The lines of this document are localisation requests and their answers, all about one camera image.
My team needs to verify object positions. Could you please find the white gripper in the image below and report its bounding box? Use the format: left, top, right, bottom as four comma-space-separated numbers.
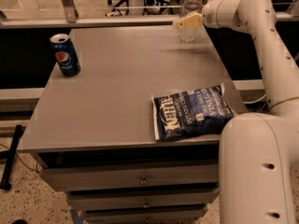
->
173, 0, 240, 30

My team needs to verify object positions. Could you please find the clear plastic water bottle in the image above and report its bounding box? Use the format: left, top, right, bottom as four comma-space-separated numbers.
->
180, 0, 203, 43

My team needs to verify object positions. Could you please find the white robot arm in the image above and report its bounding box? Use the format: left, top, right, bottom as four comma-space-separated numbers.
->
173, 0, 299, 224

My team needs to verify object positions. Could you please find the blue Kettle chip bag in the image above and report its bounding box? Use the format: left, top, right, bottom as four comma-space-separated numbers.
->
152, 84, 236, 141

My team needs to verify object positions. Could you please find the black office chair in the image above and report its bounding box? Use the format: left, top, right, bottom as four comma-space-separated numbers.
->
106, 0, 129, 17

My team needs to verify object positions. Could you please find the grey metal railing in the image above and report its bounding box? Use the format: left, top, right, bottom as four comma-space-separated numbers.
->
0, 11, 299, 30

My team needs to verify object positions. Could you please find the blue Pepsi can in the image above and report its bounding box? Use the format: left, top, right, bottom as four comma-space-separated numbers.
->
50, 34, 80, 77

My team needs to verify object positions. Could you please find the grey drawer cabinet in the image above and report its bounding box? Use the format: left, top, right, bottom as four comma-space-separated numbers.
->
18, 24, 250, 224

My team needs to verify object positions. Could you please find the bottom grey drawer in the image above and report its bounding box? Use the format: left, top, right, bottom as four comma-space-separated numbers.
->
84, 205, 207, 224

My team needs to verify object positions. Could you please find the grey drawer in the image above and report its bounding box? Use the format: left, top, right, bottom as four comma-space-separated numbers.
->
67, 184, 218, 211
84, 205, 207, 224
41, 164, 218, 191

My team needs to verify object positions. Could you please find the top grey drawer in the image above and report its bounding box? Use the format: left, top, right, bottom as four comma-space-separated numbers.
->
41, 164, 218, 191

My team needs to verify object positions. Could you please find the middle grey drawer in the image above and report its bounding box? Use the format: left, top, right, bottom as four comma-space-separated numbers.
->
67, 184, 218, 211

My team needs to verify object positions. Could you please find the black metal stand leg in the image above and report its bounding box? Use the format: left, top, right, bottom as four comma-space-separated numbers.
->
0, 125, 23, 190

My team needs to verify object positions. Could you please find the black shoe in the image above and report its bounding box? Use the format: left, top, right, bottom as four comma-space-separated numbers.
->
12, 219, 28, 224

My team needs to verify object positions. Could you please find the white cable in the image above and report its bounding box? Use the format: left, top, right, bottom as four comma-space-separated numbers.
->
242, 93, 267, 105

